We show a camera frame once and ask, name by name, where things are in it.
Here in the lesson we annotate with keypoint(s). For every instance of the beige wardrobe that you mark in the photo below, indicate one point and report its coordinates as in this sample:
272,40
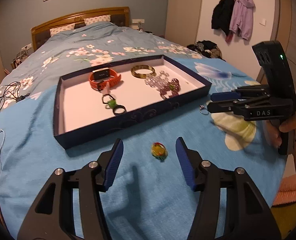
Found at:
181,10

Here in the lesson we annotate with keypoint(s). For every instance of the grey-blue blossom duvet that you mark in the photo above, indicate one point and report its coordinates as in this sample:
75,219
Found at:
75,42

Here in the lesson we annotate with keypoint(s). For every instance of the pink hanging garment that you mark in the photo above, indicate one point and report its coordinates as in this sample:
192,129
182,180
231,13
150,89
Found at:
228,37

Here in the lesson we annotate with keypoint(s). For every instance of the black jacket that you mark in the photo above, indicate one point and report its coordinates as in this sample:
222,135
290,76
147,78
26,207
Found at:
221,12

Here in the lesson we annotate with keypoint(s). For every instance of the bedside table clutter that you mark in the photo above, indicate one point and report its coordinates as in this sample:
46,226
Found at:
19,58

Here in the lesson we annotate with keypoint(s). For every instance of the white patterned pillow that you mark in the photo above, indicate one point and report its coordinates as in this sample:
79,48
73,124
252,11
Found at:
61,29
97,20

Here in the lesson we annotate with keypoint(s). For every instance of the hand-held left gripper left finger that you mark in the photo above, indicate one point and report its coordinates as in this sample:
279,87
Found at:
114,162

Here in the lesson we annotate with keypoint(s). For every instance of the yellow cloth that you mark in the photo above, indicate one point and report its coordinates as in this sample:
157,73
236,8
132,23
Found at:
285,220

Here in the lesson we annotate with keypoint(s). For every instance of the white wall switch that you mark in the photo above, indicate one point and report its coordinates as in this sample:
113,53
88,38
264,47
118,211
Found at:
262,22

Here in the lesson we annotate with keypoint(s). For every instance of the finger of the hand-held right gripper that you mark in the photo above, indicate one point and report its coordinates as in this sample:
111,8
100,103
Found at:
220,106
223,95

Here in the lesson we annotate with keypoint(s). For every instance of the orange smartwatch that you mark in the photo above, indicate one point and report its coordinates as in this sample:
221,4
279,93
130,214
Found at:
112,81

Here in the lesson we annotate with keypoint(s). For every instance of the small silver keyring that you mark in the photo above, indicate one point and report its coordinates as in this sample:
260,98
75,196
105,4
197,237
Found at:
201,107

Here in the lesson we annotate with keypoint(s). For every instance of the wooden door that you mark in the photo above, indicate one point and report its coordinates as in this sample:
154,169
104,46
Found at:
288,17

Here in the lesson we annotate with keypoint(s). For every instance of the pile of dark clothes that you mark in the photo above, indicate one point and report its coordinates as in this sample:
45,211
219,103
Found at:
208,46

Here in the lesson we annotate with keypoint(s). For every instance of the blue floral blanket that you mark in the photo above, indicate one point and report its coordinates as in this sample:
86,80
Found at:
37,155

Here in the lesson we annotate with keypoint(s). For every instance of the white wall outlet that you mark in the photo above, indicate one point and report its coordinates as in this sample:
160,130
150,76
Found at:
26,46
137,21

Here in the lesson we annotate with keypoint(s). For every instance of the dark blue cardboard tray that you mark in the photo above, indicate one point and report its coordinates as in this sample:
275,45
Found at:
87,115

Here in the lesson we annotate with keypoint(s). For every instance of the wooden headboard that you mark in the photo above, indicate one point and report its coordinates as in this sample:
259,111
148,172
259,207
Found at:
62,20

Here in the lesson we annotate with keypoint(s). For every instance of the amber green bangle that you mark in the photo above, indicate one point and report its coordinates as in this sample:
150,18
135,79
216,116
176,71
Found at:
143,76

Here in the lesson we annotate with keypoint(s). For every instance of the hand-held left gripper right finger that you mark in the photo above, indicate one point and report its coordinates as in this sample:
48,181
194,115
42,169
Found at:
185,162

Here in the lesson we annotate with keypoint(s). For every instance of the purple jacket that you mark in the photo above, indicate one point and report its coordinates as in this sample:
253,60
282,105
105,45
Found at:
241,12

